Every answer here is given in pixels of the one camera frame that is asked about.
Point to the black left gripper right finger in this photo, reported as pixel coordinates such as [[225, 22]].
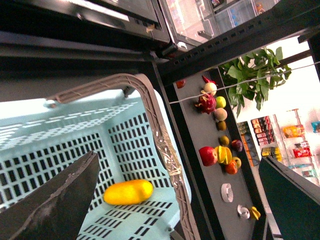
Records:
[[294, 201]]

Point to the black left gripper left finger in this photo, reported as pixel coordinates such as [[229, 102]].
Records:
[[57, 209]]

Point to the light blue plastic basket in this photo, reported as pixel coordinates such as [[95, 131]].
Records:
[[38, 142]]

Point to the yellow mango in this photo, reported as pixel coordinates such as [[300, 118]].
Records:
[[128, 192]]

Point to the yellow star fruit right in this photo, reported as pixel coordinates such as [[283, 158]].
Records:
[[254, 213]]

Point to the yellow star fruit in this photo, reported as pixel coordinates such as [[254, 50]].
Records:
[[254, 213], [226, 156], [221, 154]]

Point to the black display tray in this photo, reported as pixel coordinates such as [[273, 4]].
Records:
[[215, 219]]

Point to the red yellow small apple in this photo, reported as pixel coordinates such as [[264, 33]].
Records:
[[237, 161]]

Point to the orange tangerine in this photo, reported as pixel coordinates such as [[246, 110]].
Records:
[[231, 168]]

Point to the purple passion fruit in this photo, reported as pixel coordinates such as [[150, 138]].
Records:
[[237, 145]]

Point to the yellow star fruit front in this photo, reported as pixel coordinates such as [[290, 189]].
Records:
[[226, 156]]

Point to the yellow star fruit back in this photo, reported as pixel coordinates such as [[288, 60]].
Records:
[[221, 154]]

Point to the brown kiwi right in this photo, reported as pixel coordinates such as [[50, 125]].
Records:
[[224, 140]]

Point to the brown kiwi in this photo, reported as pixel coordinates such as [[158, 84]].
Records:
[[221, 125], [224, 140]]

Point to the red apple on tray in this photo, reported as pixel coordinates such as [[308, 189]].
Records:
[[208, 156]]

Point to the brown kiwi left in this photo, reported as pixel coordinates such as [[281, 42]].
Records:
[[221, 125]]

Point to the beige round melon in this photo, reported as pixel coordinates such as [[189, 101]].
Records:
[[220, 114]]

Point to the green apple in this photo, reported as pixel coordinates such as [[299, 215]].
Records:
[[220, 102]]

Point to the green potted plant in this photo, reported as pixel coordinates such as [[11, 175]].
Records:
[[252, 76]]

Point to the pink dragon fruit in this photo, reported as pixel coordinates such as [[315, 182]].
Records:
[[206, 103]]

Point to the white round fruit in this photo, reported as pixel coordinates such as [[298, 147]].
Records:
[[210, 88]]

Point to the small dark red fruit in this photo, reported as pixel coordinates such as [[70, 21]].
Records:
[[180, 84]]

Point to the grey basket handle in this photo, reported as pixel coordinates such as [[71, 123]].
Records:
[[168, 155]]

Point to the black metal shelf post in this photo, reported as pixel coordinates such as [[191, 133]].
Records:
[[287, 18]]

